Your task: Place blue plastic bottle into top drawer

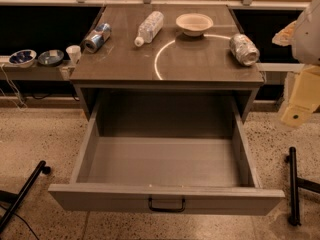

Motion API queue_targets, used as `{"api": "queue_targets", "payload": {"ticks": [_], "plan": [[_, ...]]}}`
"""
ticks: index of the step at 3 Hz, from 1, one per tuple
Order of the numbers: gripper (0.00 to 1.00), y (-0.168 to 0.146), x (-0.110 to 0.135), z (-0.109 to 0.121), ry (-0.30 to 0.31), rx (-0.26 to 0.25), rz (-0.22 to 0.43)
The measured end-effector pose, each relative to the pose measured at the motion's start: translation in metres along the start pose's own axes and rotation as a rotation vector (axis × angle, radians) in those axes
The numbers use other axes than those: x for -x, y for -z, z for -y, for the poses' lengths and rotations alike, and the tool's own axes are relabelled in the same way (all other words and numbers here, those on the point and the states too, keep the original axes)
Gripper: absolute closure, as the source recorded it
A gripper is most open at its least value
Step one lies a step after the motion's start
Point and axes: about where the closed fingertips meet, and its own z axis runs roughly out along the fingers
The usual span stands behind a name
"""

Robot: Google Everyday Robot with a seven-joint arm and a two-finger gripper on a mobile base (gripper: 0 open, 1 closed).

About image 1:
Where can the grey blue bowl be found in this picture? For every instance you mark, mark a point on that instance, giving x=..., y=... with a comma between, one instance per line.
x=51, y=58

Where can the grey cabinet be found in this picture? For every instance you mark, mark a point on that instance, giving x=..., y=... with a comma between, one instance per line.
x=172, y=61

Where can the black right stand leg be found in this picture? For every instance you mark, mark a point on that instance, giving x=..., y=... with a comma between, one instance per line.
x=297, y=183

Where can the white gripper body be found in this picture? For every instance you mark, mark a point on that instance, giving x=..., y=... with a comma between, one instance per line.
x=308, y=39

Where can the low side shelf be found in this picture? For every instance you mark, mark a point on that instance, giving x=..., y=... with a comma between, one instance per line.
x=36, y=72

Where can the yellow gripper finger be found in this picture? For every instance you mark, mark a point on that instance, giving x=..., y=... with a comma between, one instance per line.
x=284, y=36
x=301, y=96

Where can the white bowl on cabinet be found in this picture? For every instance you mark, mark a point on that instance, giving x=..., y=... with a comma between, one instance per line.
x=194, y=24

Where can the blue red soda can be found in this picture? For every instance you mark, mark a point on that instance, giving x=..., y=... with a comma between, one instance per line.
x=97, y=37

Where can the clear plastic water bottle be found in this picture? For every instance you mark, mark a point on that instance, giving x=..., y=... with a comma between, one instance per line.
x=149, y=28

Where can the small white paper cup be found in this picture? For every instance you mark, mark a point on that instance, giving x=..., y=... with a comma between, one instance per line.
x=74, y=53

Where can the open grey top drawer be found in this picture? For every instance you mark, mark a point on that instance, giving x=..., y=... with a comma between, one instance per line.
x=166, y=146

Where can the black left stand leg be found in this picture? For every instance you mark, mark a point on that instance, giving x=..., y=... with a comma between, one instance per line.
x=15, y=199

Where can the crushed silver can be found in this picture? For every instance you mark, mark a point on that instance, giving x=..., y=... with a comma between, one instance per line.
x=244, y=50

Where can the blue patterned bowl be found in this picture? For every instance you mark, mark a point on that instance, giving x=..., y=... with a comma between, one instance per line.
x=23, y=58

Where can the black stand leg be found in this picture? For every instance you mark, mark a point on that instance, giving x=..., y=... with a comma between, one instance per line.
x=15, y=199
x=297, y=183

